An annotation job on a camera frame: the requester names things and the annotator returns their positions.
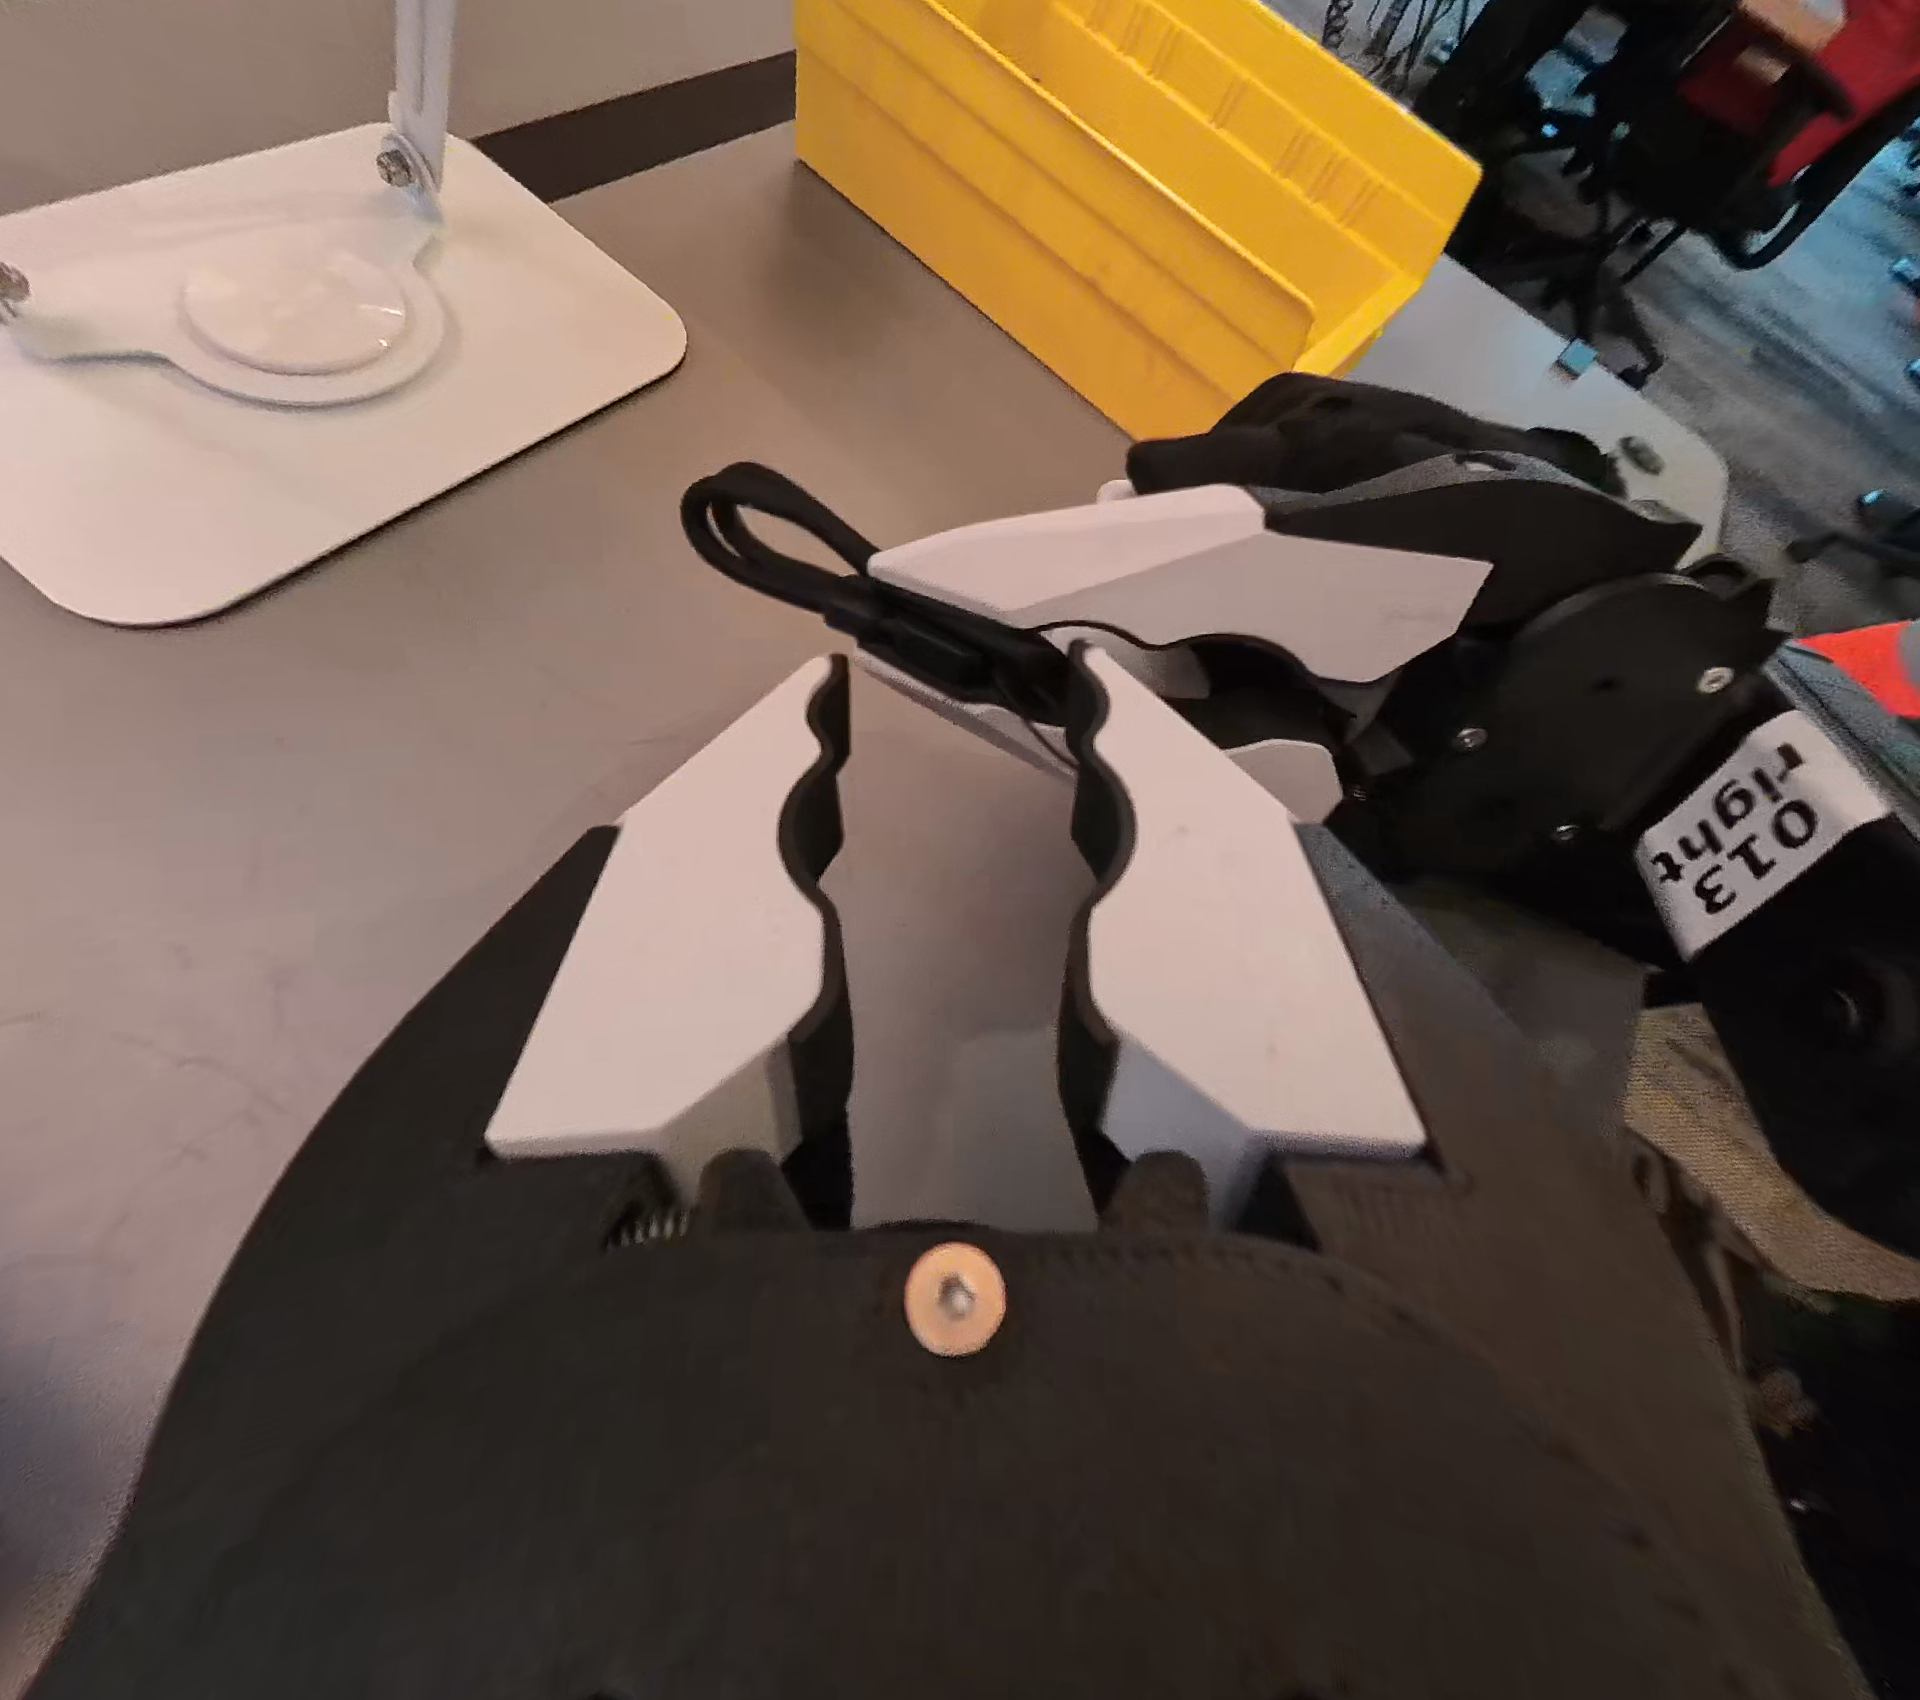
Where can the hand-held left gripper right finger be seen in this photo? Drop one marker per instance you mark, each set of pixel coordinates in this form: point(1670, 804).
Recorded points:
point(1244, 965)

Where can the orange traffic cone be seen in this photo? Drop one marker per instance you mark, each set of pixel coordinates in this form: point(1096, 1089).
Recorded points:
point(1869, 658)

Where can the white stand base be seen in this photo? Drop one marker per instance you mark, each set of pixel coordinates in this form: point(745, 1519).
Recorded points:
point(524, 380)

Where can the red chair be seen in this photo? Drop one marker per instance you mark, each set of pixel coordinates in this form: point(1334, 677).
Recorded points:
point(1815, 81)

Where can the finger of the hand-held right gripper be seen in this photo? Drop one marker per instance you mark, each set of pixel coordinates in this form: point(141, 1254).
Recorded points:
point(1201, 568)
point(1291, 779)

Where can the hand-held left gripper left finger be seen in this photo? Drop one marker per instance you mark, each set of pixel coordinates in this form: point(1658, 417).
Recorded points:
point(674, 965)

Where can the yellow plastic bin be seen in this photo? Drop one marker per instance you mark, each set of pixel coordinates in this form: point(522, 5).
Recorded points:
point(974, 171)

